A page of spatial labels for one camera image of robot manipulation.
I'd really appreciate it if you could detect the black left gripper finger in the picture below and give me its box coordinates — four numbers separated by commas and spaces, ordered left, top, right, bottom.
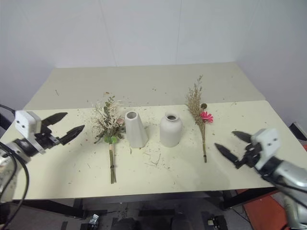
44, 112, 69, 126
59, 124, 85, 146

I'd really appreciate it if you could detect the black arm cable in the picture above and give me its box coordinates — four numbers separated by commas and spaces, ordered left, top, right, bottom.
260, 173, 307, 196
0, 104, 31, 230

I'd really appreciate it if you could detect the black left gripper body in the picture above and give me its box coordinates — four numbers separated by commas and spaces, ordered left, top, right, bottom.
33, 118, 62, 154

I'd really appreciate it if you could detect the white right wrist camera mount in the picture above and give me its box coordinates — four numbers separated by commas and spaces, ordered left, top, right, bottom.
250, 127, 282, 171

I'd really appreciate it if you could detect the pink flower dried grass bouquet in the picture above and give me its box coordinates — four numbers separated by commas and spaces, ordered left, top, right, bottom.
184, 74, 214, 164

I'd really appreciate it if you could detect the black metal table frame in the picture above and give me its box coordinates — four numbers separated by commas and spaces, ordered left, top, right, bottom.
13, 187, 278, 219

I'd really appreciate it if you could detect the round white ceramic vase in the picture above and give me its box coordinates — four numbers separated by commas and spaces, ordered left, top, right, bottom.
159, 112, 184, 148

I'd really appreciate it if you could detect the grey black box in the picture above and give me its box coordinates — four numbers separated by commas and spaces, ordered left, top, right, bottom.
288, 121, 307, 142

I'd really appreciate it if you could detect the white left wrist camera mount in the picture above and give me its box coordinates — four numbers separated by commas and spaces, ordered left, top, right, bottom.
13, 110, 42, 145

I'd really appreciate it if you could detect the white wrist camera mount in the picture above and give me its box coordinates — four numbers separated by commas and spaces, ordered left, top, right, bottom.
250, 127, 282, 171
13, 110, 42, 145

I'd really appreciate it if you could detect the white green dried flower bouquet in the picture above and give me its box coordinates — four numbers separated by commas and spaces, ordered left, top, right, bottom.
92, 95, 127, 185

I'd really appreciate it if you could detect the orange floor mat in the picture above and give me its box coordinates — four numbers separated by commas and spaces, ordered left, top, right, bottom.
236, 143, 307, 230

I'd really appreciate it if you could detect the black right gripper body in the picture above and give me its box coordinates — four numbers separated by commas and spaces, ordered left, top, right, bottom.
236, 142, 262, 170

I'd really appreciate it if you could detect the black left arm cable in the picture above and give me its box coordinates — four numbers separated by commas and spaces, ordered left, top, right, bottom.
0, 104, 31, 230

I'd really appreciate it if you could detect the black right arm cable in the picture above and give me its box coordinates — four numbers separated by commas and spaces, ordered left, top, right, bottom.
260, 173, 307, 196

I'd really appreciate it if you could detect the tapered white ceramic vase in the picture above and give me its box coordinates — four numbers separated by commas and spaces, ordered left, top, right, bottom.
124, 110, 149, 149

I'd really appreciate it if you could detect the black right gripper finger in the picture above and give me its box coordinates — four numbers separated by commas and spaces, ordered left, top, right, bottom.
214, 143, 241, 170
231, 130, 253, 145

